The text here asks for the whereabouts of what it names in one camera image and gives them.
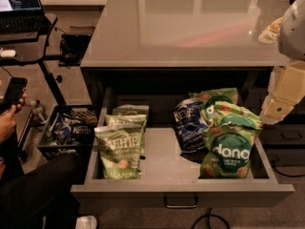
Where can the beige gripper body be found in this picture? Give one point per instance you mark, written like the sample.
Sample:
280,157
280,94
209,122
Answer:
294,32

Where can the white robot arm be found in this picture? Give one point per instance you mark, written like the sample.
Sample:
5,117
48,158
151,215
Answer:
288,32

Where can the rear green Dang chip bag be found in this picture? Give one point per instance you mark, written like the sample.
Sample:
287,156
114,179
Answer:
209,97

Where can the green dang chip bag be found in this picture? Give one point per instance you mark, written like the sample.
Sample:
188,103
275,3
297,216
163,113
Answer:
230,137
209,97

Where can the front green Dang chip bag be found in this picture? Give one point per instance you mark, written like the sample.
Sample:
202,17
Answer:
230,137

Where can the blue Kettle chip bag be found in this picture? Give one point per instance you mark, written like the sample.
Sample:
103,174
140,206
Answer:
189,125

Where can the grey counter cabinet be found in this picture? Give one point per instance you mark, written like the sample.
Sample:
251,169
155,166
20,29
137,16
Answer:
158,52

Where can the grey open top drawer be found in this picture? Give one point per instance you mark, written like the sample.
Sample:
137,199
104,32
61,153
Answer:
166,172

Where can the rear green jalapeno chip bag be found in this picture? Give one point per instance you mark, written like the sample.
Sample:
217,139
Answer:
131,110

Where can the green jalapeno chip bag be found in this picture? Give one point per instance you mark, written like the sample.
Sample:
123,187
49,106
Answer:
131,110
139,119
120,150

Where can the front green jalapeno chip bag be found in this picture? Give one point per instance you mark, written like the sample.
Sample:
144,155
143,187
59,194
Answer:
120,150

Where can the middle green jalapeno chip bag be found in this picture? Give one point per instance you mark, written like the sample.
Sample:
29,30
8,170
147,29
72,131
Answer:
139,119

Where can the person's hand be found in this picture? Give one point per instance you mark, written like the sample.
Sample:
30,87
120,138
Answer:
7,119

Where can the black box on floor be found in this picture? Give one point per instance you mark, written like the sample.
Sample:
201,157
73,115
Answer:
74,43

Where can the dark bin of snacks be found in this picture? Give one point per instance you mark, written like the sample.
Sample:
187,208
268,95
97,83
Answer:
69,130

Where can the white shoe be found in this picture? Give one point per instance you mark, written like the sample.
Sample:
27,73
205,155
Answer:
86,222

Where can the black standing desk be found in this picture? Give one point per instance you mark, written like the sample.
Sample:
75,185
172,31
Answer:
29,53

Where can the black smartphone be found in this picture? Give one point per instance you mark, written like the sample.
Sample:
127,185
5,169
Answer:
15,90

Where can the open laptop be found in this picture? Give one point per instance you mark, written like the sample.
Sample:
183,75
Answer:
20,15

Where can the person's legs in black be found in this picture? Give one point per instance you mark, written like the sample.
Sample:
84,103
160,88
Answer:
42,199

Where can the white small device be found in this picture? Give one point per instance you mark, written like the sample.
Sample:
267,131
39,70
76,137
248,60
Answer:
8,54

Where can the metal drawer handle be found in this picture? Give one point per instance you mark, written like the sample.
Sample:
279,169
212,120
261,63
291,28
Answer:
180,202

